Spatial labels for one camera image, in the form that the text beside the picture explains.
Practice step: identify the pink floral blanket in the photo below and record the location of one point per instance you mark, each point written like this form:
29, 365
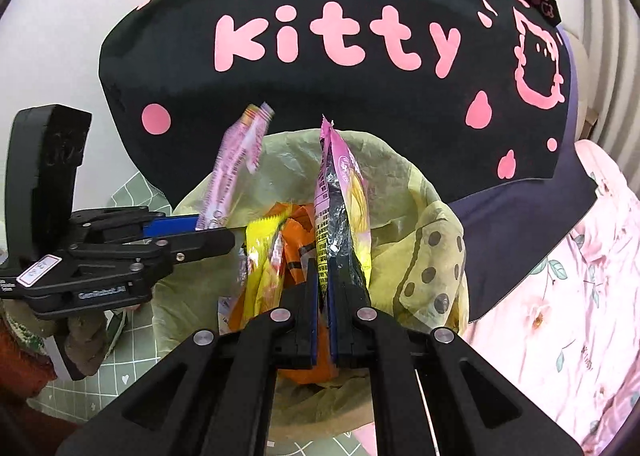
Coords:
550, 336

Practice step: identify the yellow candy wrapper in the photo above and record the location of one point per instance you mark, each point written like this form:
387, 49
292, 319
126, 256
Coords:
260, 256

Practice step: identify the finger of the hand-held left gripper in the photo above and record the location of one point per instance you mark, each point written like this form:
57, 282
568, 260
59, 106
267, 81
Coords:
170, 224
200, 246

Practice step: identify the black pillow pink print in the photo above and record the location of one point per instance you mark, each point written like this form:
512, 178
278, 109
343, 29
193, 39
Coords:
350, 100

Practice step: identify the bin with yellow bag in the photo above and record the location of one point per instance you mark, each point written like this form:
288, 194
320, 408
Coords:
400, 216

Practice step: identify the white ribbed radiator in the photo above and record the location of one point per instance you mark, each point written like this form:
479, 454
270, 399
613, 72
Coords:
615, 35

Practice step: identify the green checked tablecloth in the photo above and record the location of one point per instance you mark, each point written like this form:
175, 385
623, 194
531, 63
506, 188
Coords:
115, 376

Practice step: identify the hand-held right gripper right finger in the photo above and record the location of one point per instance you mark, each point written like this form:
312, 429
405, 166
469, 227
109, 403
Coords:
332, 321

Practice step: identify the pink striped wrapper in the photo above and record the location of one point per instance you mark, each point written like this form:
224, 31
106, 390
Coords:
235, 160

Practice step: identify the orange snack wrapper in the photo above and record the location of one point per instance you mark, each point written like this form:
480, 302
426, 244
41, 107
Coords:
297, 248

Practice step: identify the person's left hand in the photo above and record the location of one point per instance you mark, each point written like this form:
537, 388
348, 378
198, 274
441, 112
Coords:
87, 341

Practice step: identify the pink yellow foil wrapper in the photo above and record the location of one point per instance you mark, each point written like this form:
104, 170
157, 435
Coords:
345, 196

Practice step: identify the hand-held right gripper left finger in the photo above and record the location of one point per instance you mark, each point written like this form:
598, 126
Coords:
312, 321

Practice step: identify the dark purple pillow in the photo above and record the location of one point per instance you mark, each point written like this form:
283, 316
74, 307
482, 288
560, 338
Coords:
515, 236

